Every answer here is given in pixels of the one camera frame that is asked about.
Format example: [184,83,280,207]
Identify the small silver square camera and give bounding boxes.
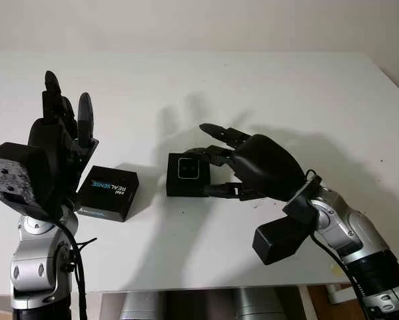
[177,158,201,181]

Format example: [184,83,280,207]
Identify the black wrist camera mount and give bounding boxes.
[252,176,322,266]
[0,142,55,216]

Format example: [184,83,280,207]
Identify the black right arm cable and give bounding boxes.
[305,169,373,320]

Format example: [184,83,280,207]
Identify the grey robot leg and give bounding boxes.
[122,293,167,320]
[235,289,282,320]

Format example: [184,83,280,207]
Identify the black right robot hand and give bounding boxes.
[185,123,308,203]

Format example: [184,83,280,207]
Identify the black RealSense box lid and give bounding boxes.
[75,165,140,223]

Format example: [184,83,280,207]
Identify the white table frame bar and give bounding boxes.
[327,283,356,304]

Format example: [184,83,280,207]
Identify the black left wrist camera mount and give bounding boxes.
[0,142,55,216]

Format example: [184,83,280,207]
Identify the black open box base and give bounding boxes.
[167,152,212,198]

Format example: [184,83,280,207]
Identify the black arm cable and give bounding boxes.
[305,169,373,320]
[57,213,99,320]

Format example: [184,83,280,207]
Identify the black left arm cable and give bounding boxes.
[57,213,99,320]

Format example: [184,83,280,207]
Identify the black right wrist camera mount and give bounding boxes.
[252,176,322,266]

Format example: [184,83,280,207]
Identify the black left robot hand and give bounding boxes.
[27,70,100,217]

